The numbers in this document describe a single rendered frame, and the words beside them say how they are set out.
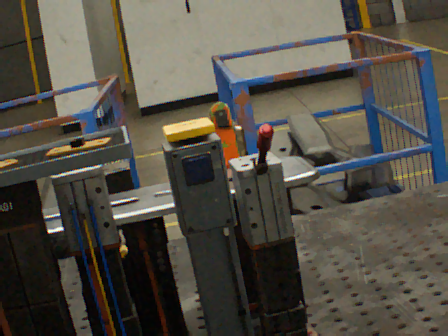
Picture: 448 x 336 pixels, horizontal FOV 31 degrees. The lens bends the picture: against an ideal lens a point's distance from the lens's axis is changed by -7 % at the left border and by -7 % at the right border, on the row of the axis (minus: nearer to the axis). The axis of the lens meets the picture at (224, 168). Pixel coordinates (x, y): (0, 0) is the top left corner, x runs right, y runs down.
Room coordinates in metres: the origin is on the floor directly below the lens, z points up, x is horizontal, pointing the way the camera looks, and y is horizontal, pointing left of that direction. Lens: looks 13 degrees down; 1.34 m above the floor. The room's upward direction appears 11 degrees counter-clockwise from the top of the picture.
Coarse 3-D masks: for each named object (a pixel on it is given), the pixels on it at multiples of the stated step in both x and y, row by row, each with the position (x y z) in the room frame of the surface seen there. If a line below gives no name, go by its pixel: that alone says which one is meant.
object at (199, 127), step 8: (192, 120) 1.09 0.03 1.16; (200, 120) 1.08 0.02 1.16; (208, 120) 1.06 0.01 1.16; (168, 128) 1.06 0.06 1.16; (176, 128) 1.05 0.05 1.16; (184, 128) 1.04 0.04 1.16; (192, 128) 1.03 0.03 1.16; (200, 128) 1.03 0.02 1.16; (208, 128) 1.03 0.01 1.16; (168, 136) 1.03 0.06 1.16; (176, 136) 1.03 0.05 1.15; (184, 136) 1.03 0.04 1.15; (192, 136) 1.03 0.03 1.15
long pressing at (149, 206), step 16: (288, 160) 1.45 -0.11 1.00; (304, 160) 1.44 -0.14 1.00; (288, 176) 1.33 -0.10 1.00; (304, 176) 1.32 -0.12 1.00; (128, 192) 1.45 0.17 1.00; (144, 192) 1.42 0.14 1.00; (160, 192) 1.41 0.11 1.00; (48, 208) 1.44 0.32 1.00; (112, 208) 1.35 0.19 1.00; (128, 208) 1.33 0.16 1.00; (144, 208) 1.30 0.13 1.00; (160, 208) 1.30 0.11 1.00; (48, 224) 1.33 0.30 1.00
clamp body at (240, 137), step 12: (240, 132) 1.54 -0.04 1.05; (240, 144) 1.54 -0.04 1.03; (240, 156) 1.54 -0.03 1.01; (240, 228) 1.54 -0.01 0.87; (240, 240) 1.54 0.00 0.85; (240, 252) 1.54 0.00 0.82; (240, 264) 1.54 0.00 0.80; (252, 276) 1.54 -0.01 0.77; (252, 288) 1.54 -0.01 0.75; (252, 300) 1.54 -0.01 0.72
